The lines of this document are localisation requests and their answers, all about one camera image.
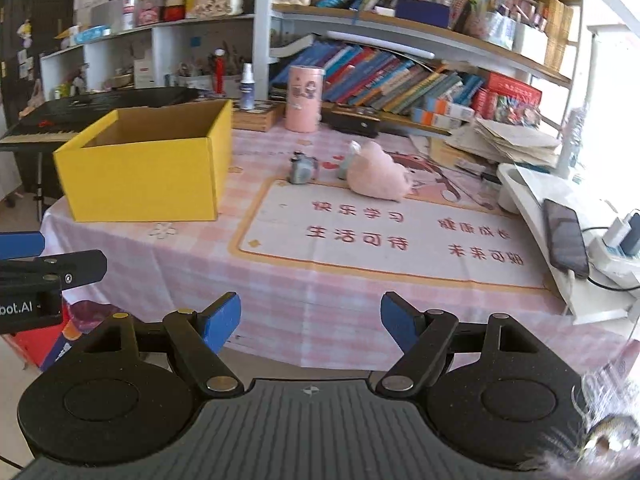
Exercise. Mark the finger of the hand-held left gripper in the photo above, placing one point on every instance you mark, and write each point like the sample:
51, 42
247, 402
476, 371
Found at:
80, 267
20, 245

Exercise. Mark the black case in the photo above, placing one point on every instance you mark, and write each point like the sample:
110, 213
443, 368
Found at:
355, 122

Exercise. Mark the navy blue box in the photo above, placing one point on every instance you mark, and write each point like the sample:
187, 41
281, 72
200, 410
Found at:
422, 12

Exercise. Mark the black electronic keyboard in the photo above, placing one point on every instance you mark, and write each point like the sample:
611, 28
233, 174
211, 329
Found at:
75, 110

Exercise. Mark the pink cylindrical pen holder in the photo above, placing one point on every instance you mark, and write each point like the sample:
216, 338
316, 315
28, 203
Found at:
304, 102

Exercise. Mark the white box red label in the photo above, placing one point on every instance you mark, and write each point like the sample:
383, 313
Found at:
144, 72

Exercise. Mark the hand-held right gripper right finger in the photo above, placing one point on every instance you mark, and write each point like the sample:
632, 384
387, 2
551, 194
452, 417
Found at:
400, 320

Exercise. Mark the printed desk mat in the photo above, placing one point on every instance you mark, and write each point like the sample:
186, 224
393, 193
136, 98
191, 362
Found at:
400, 265

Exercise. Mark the white tilted stand board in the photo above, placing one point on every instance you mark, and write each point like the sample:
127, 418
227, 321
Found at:
535, 185

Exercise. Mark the red bottle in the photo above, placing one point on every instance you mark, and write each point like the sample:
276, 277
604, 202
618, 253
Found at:
218, 72

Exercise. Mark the red bag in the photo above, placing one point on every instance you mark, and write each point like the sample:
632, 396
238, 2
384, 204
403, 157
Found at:
30, 347

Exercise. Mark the row of slanted books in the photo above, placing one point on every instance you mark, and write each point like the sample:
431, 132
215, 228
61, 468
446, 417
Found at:
380, 77

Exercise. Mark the white shelf unit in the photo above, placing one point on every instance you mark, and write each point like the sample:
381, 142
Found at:
160, 47

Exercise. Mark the orange and white box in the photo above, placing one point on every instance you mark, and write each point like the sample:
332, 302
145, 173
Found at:
450, 107
435, 120

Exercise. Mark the white desk bookshelf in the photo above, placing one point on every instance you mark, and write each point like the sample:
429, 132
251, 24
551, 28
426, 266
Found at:
262, 35

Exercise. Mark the white charger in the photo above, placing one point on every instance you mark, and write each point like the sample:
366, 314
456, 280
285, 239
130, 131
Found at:
617, 232

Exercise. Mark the small grey toy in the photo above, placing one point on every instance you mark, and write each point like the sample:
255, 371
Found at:
302, 170

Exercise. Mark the yellow cardboard box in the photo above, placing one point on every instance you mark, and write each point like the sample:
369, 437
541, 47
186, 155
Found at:
140, 185

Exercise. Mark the stack of papers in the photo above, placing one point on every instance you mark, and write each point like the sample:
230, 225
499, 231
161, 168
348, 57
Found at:
505, 142

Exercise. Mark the white bottle blue label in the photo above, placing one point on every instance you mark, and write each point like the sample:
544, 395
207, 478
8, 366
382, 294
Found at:
130, 10

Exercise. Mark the pink checked tablecloth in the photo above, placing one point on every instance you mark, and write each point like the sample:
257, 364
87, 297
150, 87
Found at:
325, 320

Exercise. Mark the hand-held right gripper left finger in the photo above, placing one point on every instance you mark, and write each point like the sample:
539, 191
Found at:
222, 317

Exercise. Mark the white power strip with chargers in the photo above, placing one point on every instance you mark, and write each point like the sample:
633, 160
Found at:
607, 285

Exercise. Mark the white pen organiser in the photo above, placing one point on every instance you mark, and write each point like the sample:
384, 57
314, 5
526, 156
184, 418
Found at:
530, 45

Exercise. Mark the white spray bottle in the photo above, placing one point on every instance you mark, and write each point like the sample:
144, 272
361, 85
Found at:
247, 91

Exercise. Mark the dark grey charger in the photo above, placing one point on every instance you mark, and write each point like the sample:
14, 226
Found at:
632, 235

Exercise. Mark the wooden box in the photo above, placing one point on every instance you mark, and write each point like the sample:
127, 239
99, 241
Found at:
255, 117

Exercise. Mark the blue tissue pack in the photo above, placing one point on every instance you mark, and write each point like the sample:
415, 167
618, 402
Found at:
92, 36

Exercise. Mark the red printed box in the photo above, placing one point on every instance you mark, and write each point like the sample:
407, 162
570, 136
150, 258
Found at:
507, 97

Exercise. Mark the red jar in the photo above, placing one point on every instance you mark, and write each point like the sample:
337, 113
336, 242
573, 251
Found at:
174, 10

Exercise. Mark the pink plush toy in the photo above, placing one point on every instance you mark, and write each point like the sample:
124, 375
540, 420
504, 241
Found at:
375, 172

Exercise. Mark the black smartphone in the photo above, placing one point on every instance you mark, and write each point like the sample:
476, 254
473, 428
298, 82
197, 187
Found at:
565, 237

